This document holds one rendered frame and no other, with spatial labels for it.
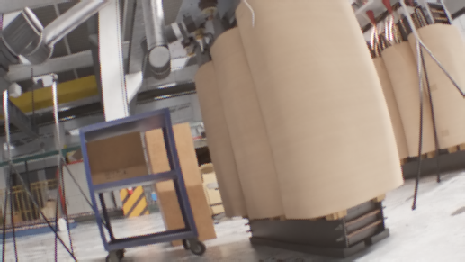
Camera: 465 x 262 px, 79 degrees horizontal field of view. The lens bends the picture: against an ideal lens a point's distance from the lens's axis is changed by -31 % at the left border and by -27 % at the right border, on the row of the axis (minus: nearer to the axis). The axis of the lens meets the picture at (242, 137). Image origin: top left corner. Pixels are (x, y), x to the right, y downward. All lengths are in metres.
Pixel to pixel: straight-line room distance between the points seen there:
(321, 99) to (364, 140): 0.21
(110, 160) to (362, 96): 1.54
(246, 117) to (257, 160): 0.19
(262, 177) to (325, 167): 0.48
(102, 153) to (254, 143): 1.04
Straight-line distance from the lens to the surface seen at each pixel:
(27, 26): 1.97
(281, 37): 1.31
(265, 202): 1.66
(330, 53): 1.32
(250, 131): 1.66
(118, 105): 12.38
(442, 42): 2.82
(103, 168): 2.29
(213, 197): 4.79
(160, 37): 1.78
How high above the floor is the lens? 0.38
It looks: 7 degrees up
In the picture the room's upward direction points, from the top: 13 degrees counter-clockwise
